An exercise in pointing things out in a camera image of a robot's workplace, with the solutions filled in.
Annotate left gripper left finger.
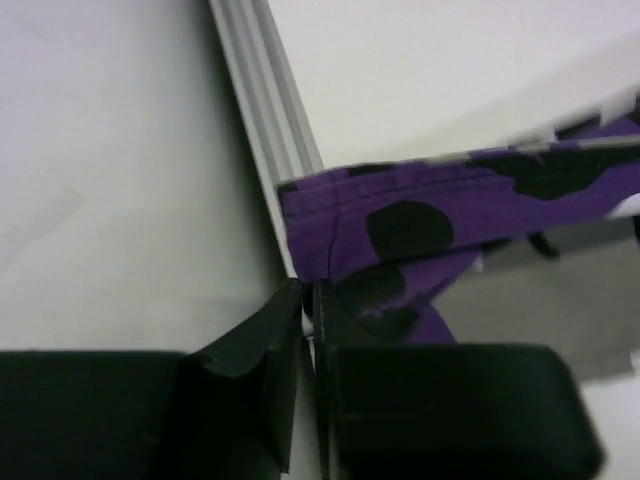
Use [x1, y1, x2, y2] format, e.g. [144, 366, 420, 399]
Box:
[1, 279, 303, 479]

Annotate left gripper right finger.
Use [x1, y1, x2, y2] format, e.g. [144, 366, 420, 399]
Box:
[310, 282, 605, 479]

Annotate left aluminium frame rail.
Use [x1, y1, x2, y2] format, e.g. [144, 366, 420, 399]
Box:
[210, 0, 323, 276]

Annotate purple camouflage trousers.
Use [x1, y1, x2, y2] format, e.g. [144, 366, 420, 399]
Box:
[277, 84, 640, 381]

